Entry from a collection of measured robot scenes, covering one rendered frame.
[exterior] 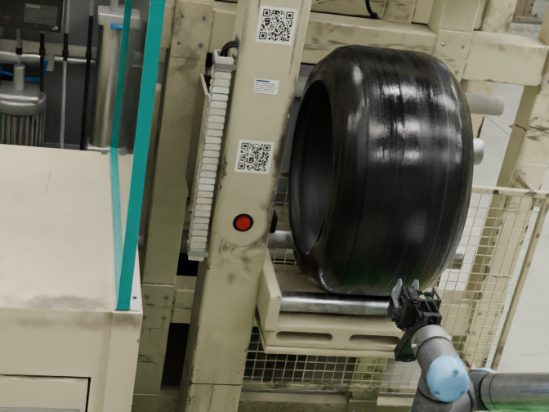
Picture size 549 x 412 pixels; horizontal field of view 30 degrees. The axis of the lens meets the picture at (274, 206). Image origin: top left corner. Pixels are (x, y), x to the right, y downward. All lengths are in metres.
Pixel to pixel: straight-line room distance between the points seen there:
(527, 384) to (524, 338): 2.21
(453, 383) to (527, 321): 2.40
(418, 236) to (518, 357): 1.99
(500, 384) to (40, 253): 0.91
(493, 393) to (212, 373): 0.73
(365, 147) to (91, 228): 0.62
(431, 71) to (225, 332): 0.76
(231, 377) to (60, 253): 0.92
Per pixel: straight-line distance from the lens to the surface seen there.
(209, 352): 2.42
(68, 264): 1.62
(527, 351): 4.11
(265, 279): 2.27
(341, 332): 2.32
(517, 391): 2.00
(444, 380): 1.92
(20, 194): 1.81
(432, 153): 2.09
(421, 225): 2.11
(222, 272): 2.30
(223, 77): 2.10
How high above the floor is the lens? 2.10
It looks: 26 degrees down
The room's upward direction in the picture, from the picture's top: 10 degrees clockwise
